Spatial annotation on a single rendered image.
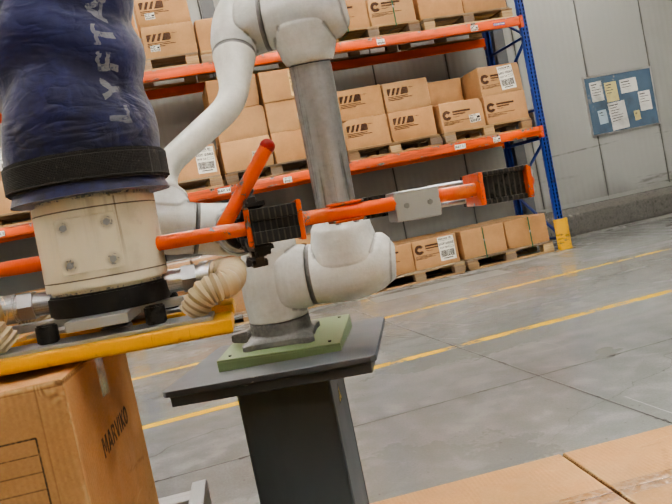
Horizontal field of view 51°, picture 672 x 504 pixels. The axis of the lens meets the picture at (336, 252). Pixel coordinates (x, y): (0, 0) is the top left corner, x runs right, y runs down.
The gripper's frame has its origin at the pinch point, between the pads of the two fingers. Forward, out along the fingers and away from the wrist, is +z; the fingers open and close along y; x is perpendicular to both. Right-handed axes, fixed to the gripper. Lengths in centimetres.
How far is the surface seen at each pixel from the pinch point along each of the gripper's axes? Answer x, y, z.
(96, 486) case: 28.5, 27.6, 17.2
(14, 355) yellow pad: 35.1, 9.8, 13.6
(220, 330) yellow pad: 9.7, 12.1, 18.0
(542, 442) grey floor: -115, 108, -145
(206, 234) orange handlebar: 8.2, -0.3, 6.6
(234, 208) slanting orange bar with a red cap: 3.4, -3.2, 5.2
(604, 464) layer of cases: -52, 53, 0
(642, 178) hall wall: -711, 47, -834
